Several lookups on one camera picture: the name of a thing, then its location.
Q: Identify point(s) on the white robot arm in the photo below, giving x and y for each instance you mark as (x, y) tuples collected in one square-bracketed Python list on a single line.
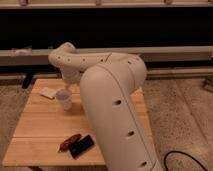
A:
[(107, 81)]

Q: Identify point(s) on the wooden table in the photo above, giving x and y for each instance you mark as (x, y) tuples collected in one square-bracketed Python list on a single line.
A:
[(43, 125)]

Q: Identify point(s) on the long grey beam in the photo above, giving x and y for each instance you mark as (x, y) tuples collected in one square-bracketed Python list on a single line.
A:
[(148, 54)]

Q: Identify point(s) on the white sponge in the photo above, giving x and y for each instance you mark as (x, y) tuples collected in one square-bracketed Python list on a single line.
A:
[(48, 92)]

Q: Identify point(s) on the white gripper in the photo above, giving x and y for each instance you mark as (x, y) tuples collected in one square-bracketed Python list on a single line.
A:
[(70, 76)]

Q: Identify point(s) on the black rectangular block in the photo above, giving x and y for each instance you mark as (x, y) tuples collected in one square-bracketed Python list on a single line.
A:
[(81, 146)]

